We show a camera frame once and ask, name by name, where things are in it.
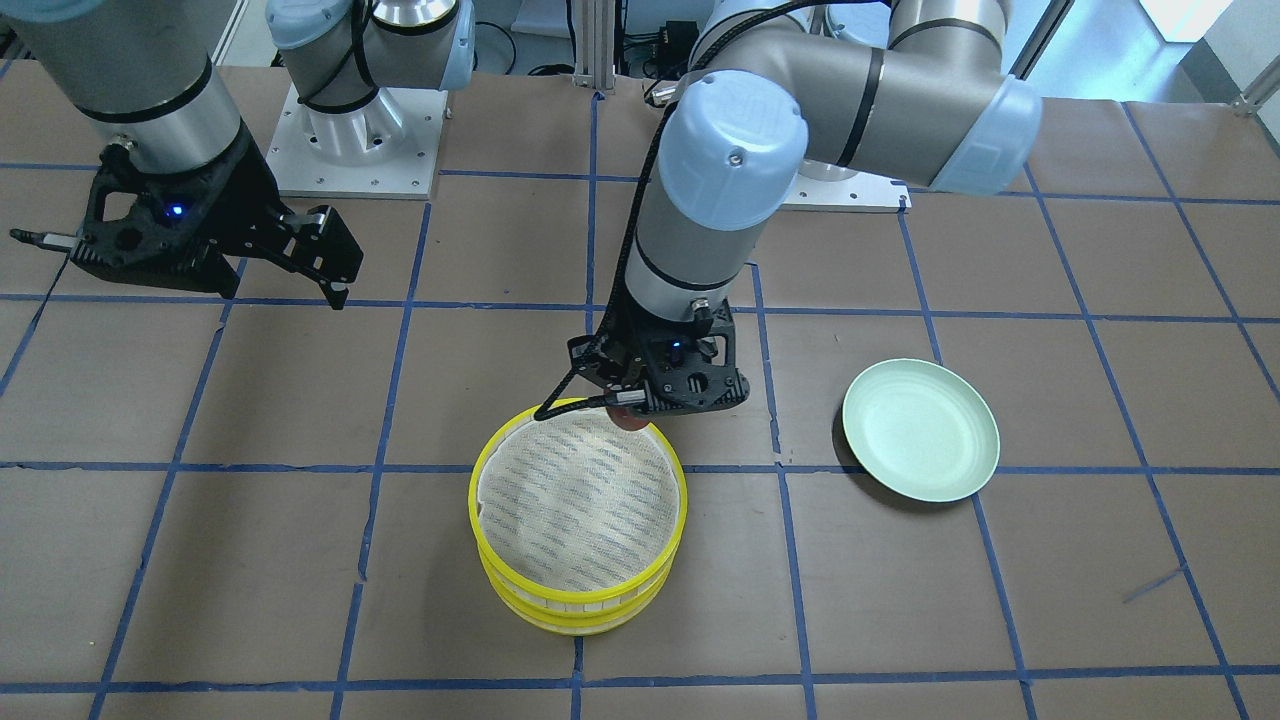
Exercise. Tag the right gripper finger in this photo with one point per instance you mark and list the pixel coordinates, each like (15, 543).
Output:
(316, 244)

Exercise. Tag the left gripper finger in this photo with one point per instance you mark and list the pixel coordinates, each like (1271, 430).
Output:
(628, 401)

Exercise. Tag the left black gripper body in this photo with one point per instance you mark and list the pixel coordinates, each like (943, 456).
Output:
(622, 338)

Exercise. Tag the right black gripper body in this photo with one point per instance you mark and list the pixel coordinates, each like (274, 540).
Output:
(243, 205)

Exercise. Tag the brown bun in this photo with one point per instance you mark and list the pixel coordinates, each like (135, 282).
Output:
(625, 418)

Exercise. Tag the yellow steamer basket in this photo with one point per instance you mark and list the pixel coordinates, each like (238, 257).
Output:
(567, 618)
(575, 509)

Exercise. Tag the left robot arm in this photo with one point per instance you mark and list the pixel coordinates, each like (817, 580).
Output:
(761, 95)

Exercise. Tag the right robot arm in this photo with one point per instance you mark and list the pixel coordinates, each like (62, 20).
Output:
(136, 71)

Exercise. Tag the green plate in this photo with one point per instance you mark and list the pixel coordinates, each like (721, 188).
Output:
(921, 430)

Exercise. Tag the silver flashlight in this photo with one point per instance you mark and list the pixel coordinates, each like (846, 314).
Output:
(663, 92)

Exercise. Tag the aluminium frame post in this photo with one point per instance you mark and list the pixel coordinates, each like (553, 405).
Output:
(594, 38)

